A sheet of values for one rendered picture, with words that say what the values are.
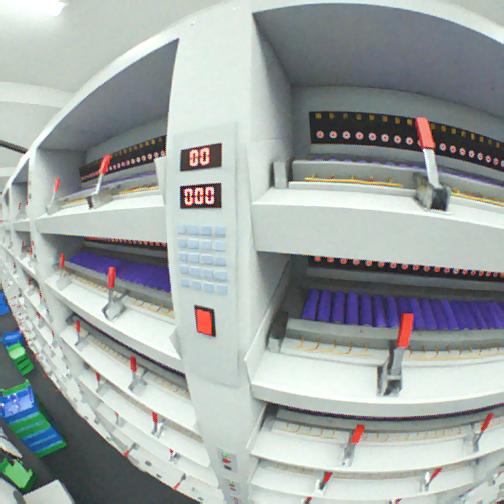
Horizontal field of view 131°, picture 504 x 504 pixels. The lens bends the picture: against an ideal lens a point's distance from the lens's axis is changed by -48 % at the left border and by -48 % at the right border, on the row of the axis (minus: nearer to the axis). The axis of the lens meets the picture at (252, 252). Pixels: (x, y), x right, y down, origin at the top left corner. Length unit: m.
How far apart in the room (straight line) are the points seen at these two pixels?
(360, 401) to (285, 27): 0.43
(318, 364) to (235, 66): 0.33
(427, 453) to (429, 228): 0.41
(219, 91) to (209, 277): 0.18
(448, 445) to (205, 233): 0.54
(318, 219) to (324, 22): 0.23
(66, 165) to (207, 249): 0.70
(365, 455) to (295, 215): 0.40
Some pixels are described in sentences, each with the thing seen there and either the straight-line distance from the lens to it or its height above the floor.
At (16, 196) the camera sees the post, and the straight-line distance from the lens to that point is 1.49.
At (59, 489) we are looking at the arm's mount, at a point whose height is 0.34.
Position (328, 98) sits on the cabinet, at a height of 1.68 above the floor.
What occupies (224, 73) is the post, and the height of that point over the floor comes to 1.62.
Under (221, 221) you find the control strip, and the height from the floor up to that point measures 1.47.
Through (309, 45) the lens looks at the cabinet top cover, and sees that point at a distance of 0.34.
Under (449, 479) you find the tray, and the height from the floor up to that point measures 0.91.
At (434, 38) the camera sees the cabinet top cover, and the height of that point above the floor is 1.71.
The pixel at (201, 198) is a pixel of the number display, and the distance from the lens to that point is 0.20.
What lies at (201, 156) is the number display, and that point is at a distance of 0.21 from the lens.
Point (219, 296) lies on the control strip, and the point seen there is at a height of 1.40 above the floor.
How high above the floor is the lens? 1.49
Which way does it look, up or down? 12 degrees down
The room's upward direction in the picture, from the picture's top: straight up
